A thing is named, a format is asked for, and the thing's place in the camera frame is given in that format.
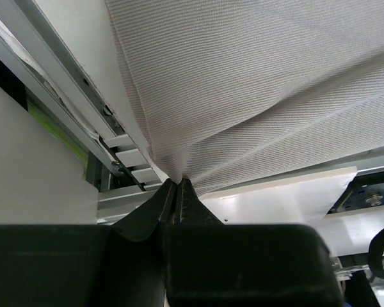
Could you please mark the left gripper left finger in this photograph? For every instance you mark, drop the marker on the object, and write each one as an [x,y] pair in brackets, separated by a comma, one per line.
[136,241]

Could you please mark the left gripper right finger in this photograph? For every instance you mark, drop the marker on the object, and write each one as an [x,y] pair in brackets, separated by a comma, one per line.
[189,210]

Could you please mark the grey trousers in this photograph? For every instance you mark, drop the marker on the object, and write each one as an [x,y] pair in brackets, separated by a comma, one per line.
[230,91]

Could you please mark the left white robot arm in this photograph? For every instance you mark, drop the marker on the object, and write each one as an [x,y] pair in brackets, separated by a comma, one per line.
[256,248]

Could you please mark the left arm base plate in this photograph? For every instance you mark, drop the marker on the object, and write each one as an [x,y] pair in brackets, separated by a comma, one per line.
[365,191]

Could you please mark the left aluminium rail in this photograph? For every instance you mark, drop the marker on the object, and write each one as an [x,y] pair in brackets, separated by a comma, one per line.
[75,155]

